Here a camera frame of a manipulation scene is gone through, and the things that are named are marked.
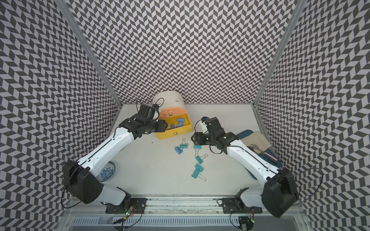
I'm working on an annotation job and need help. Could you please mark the yellow drawer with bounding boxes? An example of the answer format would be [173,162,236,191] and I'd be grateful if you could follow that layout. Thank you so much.
[157,114,193,140]

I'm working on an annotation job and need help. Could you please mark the green binder clip top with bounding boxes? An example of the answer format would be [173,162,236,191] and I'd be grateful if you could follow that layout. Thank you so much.
[180,138,188,149]

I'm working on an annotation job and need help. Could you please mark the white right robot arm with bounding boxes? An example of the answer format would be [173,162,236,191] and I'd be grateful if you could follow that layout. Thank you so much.
[191,116,299,218]

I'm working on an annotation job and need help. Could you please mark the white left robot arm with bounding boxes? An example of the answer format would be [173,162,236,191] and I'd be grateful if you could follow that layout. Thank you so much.
[62,104,168,209]

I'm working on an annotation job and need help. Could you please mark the white round drawer cabinet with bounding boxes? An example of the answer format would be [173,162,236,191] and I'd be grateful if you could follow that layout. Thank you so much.
[152,91,185,111]

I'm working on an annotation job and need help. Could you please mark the metal spoons on cloth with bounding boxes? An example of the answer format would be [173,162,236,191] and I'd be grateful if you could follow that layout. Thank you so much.
[250,144,266,155]

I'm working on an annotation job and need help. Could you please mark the beige cloth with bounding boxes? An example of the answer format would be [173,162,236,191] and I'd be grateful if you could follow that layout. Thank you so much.
[241,132,272,151]

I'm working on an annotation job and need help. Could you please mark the teal cutting board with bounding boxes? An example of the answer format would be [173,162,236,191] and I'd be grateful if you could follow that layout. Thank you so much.
[237,130,282,167]

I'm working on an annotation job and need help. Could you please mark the blue patterned bowl near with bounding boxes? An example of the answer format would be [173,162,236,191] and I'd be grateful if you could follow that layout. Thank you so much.
[99,161,116,182]

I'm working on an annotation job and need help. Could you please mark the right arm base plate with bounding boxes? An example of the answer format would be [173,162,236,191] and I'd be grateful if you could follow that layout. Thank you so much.
[221,198,263,214]

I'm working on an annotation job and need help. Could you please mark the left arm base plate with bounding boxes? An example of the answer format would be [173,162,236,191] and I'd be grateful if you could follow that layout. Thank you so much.
[105,198,147,214]

